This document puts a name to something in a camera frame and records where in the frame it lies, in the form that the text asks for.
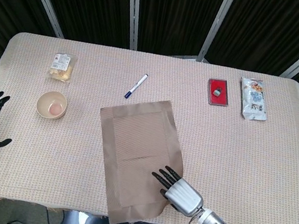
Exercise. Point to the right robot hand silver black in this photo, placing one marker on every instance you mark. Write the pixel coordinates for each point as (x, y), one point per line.
(184, 195)

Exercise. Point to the brown woven placemat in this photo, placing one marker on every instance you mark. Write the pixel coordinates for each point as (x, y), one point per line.
(138, 144)

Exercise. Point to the beige bowl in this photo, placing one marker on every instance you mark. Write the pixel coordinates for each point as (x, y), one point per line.
(45, 106)

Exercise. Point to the beige waffle tablecloth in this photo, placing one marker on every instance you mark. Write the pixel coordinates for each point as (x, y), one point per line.
(232, 149)

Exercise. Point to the clear bag of biscuits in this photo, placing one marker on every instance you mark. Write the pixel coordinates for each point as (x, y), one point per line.
(60, 71)

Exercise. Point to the red ink pad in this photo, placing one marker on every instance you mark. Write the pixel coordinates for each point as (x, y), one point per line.
(223, 100)

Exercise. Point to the small grey-green cube stamp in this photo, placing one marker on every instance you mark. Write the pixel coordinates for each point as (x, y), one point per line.
(217, 92)

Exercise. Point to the white snack packet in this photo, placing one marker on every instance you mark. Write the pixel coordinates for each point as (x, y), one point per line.
(254, 103)

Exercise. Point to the white marker with blue cap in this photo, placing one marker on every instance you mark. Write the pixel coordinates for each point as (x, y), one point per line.
(136, 86)

